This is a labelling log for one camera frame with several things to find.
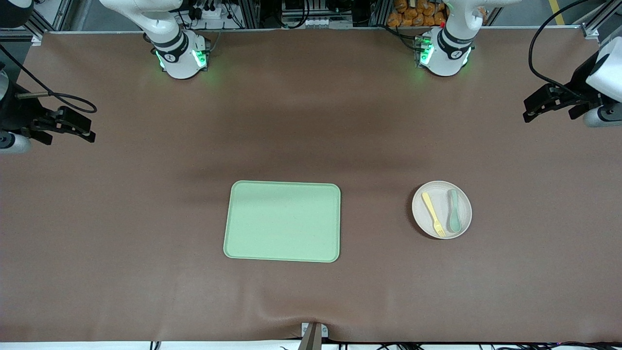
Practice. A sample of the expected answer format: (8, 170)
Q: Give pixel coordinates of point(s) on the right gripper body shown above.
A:
(15, 113)

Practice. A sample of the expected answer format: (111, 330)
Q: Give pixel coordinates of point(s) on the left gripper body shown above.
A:
(581, 85)

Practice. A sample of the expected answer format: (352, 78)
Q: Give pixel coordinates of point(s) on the beige round plate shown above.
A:
(440, 189)

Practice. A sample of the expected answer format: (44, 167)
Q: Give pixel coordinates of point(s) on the grey-green plastic spoon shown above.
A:
(455, 223)

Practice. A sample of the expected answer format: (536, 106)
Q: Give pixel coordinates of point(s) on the yellow plastic fork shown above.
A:
(430, 208)

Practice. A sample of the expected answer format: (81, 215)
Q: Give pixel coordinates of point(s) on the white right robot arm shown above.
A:
(177, 63)

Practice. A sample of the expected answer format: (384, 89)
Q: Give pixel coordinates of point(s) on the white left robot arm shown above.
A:
(444, 61)

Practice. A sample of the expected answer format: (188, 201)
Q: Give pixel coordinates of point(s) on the brown table mat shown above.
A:
(146, 218)

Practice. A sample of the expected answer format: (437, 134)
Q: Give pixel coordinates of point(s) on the pile of orange bread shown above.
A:
(413, 14)

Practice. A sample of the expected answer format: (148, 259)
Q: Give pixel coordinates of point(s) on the white power strip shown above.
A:
(211, 13)

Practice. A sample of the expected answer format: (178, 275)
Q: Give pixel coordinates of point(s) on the light green rectangular tray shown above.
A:
(272, 228)

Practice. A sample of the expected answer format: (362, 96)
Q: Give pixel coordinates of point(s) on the aluminium frame rail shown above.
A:
(53, 17)
(600, 19)

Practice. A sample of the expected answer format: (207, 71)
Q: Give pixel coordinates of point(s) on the aluminium frame post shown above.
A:
(250, 12)

